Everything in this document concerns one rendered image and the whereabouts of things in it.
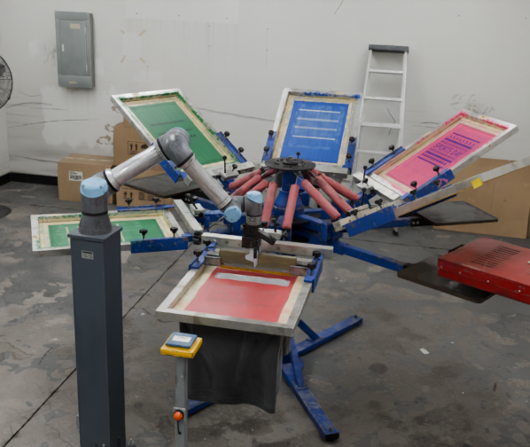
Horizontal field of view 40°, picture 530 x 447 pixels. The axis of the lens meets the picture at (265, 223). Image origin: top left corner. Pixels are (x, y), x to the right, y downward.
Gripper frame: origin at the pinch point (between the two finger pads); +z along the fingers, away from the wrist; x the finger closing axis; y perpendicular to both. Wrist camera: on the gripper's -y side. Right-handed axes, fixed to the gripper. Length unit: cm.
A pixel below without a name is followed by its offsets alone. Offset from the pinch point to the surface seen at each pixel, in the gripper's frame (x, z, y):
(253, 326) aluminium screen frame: 61, 3, -12
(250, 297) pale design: 28.9, 5.2, -3.3
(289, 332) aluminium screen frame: 61, 4, -27
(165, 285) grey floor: -181, 99, 113
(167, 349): 84, 5, 16
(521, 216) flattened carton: -398, 84, -179
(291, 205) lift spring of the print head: -55, -14, -6
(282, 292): 18.9, 5.5, -16.0
